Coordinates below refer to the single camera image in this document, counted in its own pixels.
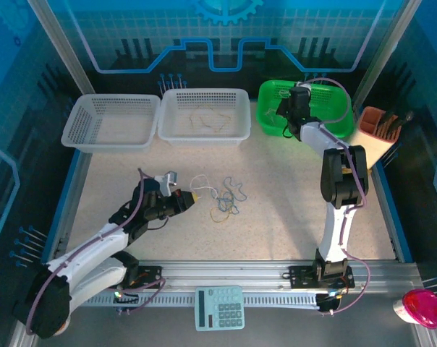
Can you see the green perforated plastic basket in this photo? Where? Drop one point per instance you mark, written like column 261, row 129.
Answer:
column 330, row 105

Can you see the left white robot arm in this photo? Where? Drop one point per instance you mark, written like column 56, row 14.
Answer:
column 88, row 253

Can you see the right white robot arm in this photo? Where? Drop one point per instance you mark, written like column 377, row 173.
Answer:
column 343, row 173

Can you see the white perforated plastic basket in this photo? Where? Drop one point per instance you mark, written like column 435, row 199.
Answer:
column 110, row 126
column 204, row 137

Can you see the cream pink utensil holder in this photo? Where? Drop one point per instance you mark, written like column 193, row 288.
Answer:
column 370, row 148

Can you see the black controller board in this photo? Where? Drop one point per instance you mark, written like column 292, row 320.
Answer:
column 328, row 303
column 126, row 300

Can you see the light blue calculator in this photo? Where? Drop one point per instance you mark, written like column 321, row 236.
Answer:
column 220, row 307

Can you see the white cup pink lid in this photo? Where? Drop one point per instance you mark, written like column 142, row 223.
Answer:
column 421, row 307

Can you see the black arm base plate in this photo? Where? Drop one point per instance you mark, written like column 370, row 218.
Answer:
column 300, row 276
column 151, row 271

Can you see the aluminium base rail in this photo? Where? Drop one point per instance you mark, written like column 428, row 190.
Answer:
column 222, row 269

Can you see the aluminium frame post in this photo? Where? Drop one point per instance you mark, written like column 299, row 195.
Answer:
column 385, row 47
column 59, row 43

